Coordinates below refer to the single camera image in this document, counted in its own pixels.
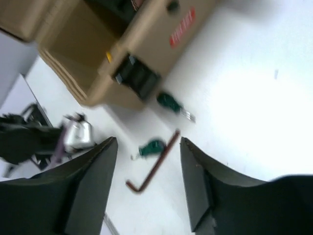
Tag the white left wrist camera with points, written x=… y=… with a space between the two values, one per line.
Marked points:
x=79 y=135

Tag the green orange-capped stubby screwdriver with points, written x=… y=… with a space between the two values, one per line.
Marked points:
x=167 y=101

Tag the long brown hex key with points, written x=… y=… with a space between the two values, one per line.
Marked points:
x=156 y=166

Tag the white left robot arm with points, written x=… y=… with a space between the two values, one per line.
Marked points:
x=20 y=140

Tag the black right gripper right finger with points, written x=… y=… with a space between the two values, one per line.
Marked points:
x=222 y=201

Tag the black toolbox latch lower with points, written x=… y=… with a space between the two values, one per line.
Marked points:
x=137 y=76

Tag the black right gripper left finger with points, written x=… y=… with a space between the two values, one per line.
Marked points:
x=69 y=199

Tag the green stubby flathead screwdriver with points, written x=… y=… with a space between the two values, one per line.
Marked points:
x=152 y=147

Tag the tan plastic toolbox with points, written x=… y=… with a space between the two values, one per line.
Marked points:
x=85 y=41

